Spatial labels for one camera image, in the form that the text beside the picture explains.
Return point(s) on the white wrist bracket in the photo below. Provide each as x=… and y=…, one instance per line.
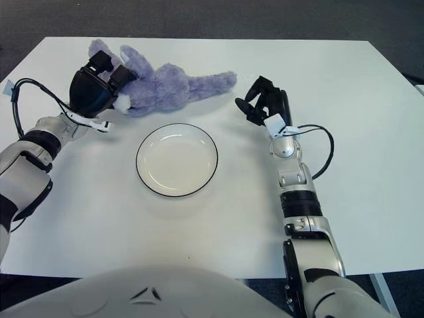
x=99, y=125
x=275, y=124

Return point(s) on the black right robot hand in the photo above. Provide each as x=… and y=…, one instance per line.
x=276, y=102

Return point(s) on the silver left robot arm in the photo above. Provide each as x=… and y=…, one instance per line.
x=23, y=172

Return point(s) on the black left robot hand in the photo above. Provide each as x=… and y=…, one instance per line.
x=87, y=92

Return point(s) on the grey robot torso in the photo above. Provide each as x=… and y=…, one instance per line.
x=149, y=291

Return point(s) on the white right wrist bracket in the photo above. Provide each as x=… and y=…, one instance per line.
x=275, y=124

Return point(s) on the white plate with black rim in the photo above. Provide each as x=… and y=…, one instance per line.
x=175, y=162

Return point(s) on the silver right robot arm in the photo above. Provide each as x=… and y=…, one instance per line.
x=314, y=251

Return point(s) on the white table frame leg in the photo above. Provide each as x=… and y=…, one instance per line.
x=381, y=291

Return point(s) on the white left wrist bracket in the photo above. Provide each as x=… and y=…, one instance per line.
x=99, y=125

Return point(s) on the purple plush bunny doll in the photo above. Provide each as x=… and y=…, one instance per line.
x=169, y=86

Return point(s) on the white board corner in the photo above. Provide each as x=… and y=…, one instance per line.
x=420, y=90

